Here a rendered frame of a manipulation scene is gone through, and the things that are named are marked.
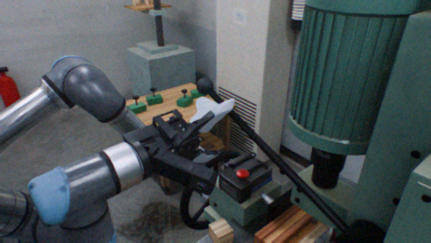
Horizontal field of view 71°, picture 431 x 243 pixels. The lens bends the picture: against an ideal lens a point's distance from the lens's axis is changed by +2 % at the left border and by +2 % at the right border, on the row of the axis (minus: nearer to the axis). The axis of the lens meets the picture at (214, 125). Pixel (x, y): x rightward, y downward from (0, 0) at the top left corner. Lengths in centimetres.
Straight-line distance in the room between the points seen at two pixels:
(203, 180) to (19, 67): 302
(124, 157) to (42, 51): 295
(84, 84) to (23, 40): 252
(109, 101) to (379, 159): 64
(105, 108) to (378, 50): 65
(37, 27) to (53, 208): 295
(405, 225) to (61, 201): 42
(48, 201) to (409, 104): 49
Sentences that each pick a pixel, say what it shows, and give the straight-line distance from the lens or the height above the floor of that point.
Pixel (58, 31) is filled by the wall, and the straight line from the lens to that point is 339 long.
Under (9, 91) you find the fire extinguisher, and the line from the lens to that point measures 328.
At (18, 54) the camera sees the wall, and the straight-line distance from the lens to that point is 338.
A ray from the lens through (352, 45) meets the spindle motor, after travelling 46.
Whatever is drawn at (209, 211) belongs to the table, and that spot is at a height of 87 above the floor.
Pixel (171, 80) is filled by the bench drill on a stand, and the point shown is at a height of 47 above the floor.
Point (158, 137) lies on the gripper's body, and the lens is 55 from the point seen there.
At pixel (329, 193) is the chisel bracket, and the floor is 107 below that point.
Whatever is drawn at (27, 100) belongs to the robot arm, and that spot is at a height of 114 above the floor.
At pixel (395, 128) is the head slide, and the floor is 128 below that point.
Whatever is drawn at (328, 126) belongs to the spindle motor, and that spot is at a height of 124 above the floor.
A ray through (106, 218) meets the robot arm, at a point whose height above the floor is 111.
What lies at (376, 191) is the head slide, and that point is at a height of 117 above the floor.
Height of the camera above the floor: 148
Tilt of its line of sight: 30 degrees down
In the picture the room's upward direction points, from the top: straight up
